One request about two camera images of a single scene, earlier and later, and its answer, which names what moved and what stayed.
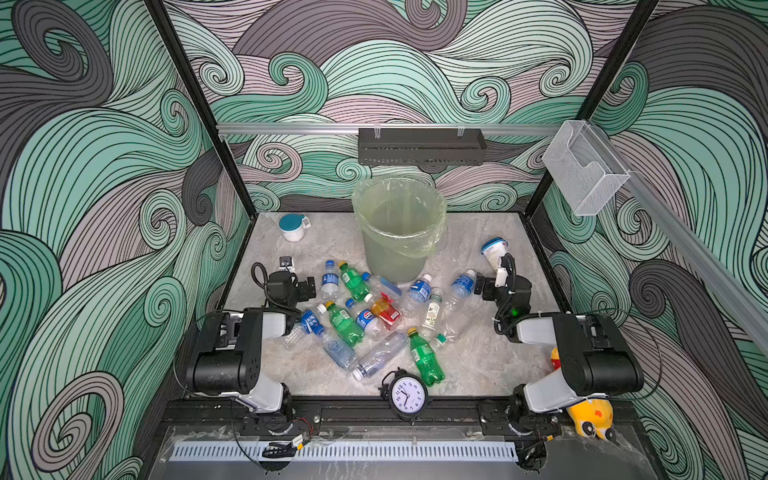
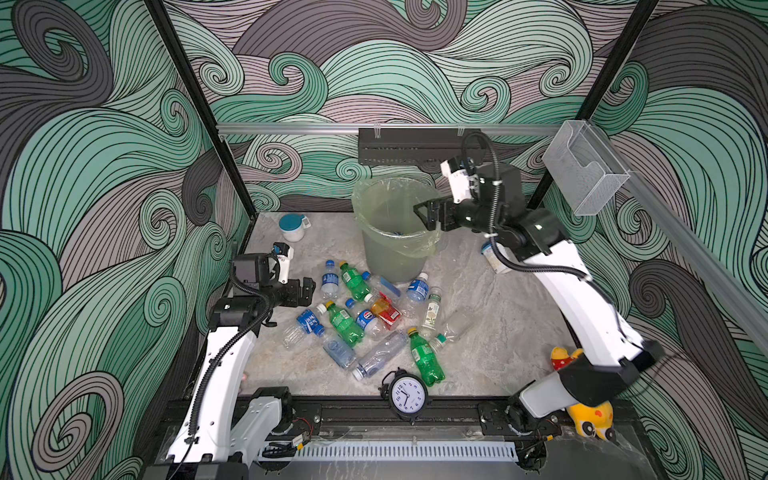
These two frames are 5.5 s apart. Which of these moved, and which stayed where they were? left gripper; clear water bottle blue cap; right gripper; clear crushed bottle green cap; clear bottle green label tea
Moved: right gripper; left gripper
Stayed: clear water bottle blue cap; clear bottle green label tea; clear crushed bottle green cap
